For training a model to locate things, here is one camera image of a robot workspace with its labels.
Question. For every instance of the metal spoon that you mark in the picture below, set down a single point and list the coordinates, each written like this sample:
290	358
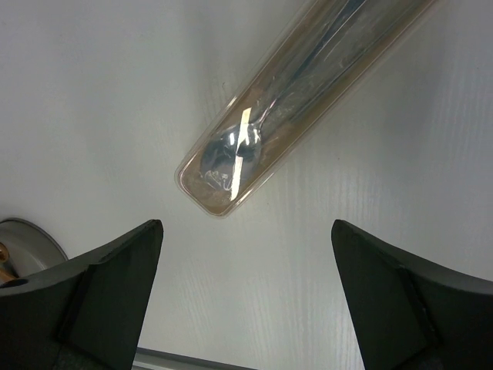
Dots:
310	65

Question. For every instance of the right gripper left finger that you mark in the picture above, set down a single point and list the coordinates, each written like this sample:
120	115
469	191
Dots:
85	313

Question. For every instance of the clear cutlery case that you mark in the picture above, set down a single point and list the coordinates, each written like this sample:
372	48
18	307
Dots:
381	24

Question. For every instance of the grey round lid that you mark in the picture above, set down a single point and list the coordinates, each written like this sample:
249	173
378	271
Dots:
26	249

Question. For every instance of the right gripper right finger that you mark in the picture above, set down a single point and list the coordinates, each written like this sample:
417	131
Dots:
409	312

